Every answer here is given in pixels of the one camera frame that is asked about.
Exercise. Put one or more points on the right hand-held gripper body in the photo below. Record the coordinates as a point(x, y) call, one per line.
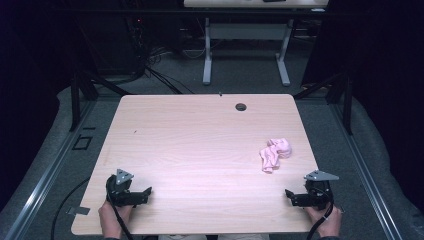
point(315, 195)

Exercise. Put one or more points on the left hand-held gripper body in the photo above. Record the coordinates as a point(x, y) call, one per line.
point(124, 196)

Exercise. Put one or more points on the person's left hand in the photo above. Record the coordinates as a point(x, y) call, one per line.
point(111, 218)

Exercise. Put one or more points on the person's right hand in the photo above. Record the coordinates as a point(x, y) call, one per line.
point(328, 221)

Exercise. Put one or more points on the pink cloth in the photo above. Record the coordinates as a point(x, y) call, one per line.
point(275, 154)

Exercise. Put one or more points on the grey tape piece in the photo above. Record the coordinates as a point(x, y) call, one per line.
point(78, 210)

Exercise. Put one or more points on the white desk with metal legs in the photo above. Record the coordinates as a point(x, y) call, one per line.
point(246, 31)

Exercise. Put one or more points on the aluminium floor rail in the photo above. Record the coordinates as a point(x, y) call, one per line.
point(46, 176)
point(365, 173)

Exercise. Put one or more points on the black metal frame stand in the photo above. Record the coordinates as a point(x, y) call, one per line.
point(80, 96)
point(343, 96)

